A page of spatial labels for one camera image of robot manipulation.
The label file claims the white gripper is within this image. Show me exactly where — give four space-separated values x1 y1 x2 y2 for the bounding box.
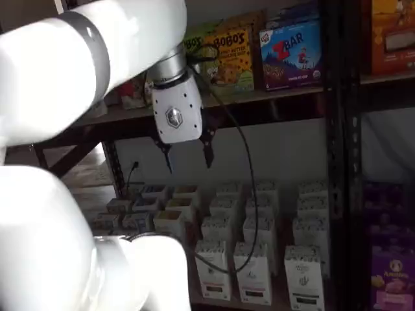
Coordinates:
151 73 217 175

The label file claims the white box brown top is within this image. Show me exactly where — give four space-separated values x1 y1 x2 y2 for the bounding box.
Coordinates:
173 185 199 200
165 197 195 214
152 210 198 250

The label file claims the white floral pantry box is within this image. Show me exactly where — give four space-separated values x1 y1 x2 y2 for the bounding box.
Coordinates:
243 215 278 276
200 215 235 242
296 196 328 215
246 193 277 215
297 180 328 198
254 180 279 195
209 196 239 215
215 181 243 198

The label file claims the small white blue box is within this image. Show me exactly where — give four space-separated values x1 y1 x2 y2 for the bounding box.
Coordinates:
122 212 153 233
132 196 161 213

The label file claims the yellow Bobo's snack box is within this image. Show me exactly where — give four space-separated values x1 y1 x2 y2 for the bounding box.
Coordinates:
202 25 255 93

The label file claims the small grey blue box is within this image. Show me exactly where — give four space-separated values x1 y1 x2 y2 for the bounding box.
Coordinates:
93 212 121 231

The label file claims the green Bobo's snack box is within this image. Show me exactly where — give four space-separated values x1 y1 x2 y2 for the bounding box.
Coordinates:
181 22 211 86

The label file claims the white floral box pink strip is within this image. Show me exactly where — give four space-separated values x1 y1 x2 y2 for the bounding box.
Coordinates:
193 239 231 301
233 241 272 307

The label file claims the blue ZBar snack box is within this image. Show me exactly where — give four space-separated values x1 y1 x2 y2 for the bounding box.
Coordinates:
258 19 324 92
265 1 322 29

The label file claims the black metal shelf rack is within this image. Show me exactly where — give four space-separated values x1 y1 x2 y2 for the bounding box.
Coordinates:
342 0 415 311
30 0 346 311

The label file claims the brown cardboard snack box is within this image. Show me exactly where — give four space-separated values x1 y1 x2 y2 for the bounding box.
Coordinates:
207 9 268 33

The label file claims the purple Annie's snack box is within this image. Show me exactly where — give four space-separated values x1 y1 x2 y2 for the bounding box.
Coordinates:
370 241 415 311
368 222 415 249
362 181 415 225

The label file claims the orange snack box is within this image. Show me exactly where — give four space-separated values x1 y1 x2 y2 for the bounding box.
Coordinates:
369 0 415 76

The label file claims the red green snack bag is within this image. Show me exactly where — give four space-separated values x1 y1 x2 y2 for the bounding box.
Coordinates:
120 76 147 110

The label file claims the black power cord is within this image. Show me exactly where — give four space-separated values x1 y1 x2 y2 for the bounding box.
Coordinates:
124 163 139 197

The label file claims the long black cable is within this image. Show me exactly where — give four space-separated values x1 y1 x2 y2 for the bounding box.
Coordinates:
191 64 259 273

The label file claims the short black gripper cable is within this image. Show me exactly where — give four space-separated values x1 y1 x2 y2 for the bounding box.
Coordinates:
185 43 219 66

